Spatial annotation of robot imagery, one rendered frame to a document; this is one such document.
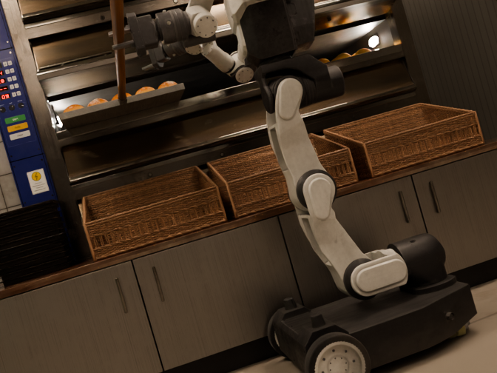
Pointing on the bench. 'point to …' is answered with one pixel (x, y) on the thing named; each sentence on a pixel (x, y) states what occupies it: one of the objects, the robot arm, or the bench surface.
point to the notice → (38, 181)
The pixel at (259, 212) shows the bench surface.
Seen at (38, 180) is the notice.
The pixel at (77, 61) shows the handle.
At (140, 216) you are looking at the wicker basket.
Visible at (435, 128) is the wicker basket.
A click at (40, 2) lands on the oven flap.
